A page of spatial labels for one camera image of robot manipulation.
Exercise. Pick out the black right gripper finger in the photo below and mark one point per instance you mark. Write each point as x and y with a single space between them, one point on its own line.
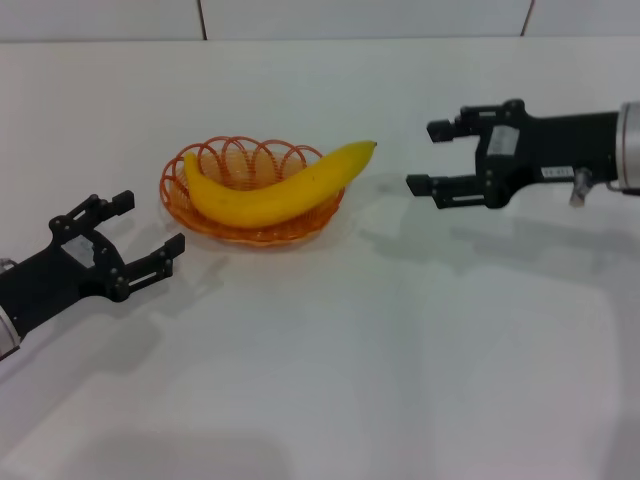
475 122
455 190

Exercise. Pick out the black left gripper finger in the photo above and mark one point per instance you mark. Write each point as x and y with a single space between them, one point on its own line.
90 215
147 270

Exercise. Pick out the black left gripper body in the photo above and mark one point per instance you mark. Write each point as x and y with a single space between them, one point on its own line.
55 285

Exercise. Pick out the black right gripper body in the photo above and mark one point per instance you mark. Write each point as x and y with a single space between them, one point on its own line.
560 145

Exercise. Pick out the yellow banana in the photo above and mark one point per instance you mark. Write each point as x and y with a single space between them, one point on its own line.
260 200

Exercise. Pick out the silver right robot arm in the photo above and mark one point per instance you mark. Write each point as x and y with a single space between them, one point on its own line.
631 145

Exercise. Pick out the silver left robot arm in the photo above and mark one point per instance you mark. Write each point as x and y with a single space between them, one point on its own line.
7 340

